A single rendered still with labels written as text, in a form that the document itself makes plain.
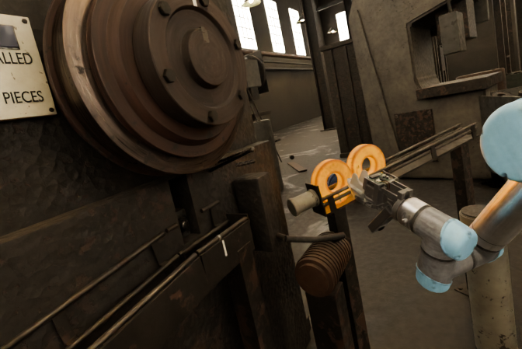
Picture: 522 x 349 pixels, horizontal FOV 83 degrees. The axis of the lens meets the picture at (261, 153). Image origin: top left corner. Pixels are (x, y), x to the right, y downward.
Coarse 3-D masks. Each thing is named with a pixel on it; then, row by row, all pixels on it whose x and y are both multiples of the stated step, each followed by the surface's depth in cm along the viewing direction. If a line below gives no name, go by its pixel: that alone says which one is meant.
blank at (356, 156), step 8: (352, 152) 103; (360, 152) 102; (368, 152) 104; (376, 152) 105; (352, 160) 102; (360, 160) 103; (376, 160) 105; (384, 160) 107; (352, 168) 101; (360, 168) 103; (376, 168) 106
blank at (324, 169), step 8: (328, 160) 99; (336, 160) 99; (320, 168) 97; (328, 168) 98; (336, 168) 99; (344, 168) 100; (312, 176) 98; (320, 176) 96; (328, 176) 98; (344, 176) 100; (320, 184) 97; (344, 184) 100; (320, 192) 97; (328, 192) 98; (344, 192) 101; (344, 200) 101
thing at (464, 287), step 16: (464, 160) 122; (464, 176) 123; (464, 192) 125; (336, 224) 99; (352, 256) 102; (352, 272) 102; (352, 288) 103; (464, 288) 135; (352, 304) 103; (352, 320) 105
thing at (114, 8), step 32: (96, 0) 50; (128, 0) 53; (96, 32) 49; (128, 32) 52; (96, 64) 49; (128, 64) 51; (128, 96) 52; (128, 128) 54; (160, 128) 56; (192, 128) 62; (224, 128) 71
